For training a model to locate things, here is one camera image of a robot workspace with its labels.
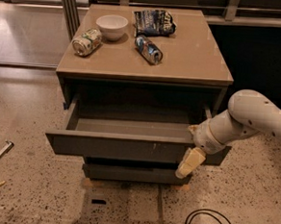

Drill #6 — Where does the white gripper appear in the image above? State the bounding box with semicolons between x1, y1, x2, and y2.
175;119;225;179

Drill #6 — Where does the brown drawer cabinet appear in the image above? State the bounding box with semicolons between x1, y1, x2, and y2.
47;0;239;190

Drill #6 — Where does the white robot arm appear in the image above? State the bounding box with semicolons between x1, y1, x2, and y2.
175;89;281;179

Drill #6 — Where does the blue chip bag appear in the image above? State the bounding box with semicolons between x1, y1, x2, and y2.
134;10;176;37

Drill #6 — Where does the black floor marker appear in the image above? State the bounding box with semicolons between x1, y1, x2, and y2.
91;199;106;205

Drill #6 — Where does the green white soda can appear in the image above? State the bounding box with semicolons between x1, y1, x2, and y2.
72;28;102;57

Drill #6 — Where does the blue silver soda can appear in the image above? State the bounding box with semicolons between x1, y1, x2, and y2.
135;35;163;65

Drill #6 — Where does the white ceramic bowl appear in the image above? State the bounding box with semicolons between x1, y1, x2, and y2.
95;14;129;41

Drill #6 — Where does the grey drawer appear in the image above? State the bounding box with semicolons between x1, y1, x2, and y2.
43;91;236;168
83;163;192;186

